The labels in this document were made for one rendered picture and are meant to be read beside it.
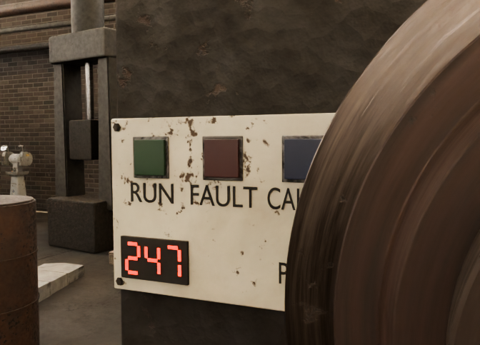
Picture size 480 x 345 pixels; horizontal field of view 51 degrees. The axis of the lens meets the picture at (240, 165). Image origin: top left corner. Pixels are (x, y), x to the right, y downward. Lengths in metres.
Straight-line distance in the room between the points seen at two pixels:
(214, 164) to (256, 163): 0.04
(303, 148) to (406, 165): 0.18
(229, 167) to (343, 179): 0.18
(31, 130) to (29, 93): 0.61
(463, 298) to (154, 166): 0.35
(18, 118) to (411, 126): 9.21
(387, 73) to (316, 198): 0.08
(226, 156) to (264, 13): 0.14
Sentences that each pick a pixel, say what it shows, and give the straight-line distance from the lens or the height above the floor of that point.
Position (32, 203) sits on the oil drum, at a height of 0.86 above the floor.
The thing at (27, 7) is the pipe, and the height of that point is 3.17.
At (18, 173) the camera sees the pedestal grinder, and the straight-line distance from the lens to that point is 8.82.
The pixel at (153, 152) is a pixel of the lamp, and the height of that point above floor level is 1.21.
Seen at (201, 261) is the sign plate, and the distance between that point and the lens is 0.50.
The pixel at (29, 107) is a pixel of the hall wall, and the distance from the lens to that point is 9.24.
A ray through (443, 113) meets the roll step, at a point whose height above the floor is 1.23.
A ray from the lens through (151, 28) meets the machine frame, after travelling 0.55.
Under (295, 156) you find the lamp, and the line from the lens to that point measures 0.44.
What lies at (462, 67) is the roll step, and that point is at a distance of 0.28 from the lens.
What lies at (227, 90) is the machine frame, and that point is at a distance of 0.50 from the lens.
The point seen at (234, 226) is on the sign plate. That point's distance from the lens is 0.48.
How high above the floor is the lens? 1.22
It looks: 3 degrees down
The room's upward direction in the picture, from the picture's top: straight up
